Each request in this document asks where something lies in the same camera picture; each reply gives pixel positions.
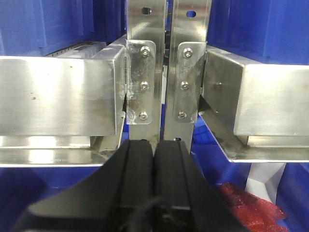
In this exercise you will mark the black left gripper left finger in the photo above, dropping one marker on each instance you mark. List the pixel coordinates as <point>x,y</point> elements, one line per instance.
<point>117,197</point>

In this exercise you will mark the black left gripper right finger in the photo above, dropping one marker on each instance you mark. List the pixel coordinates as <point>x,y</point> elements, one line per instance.
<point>188,202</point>

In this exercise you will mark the left steel shelf beam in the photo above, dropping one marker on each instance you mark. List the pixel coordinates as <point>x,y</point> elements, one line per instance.
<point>62,111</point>

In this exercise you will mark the steel shelf beam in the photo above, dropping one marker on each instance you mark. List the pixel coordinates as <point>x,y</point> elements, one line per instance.
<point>256,112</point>
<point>62,111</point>

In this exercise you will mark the right steel shelf beam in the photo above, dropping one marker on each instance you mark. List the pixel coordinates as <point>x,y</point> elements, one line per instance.
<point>256,112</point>

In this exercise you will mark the blue storage bin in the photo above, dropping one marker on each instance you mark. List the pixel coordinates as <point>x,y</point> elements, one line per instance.
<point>267,31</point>

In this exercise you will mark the left steel upright post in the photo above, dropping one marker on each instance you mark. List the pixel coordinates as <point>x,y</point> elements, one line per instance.
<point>145,42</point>

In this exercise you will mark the steel upright post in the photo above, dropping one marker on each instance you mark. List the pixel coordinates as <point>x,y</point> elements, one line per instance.
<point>187,50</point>
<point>145,42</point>

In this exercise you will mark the right steel upright post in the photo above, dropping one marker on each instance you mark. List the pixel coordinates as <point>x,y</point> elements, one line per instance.
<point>187,50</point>

